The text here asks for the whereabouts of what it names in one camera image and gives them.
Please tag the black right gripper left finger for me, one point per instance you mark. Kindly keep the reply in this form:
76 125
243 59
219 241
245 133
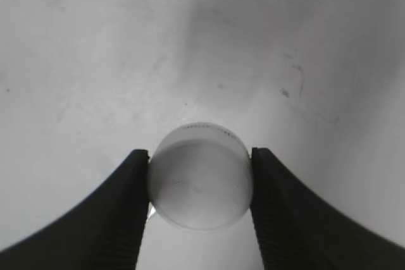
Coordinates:
104 231

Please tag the white round bottle cap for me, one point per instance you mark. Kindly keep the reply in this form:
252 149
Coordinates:
200 177

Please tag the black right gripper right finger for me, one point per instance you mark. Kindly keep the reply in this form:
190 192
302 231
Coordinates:
296 229

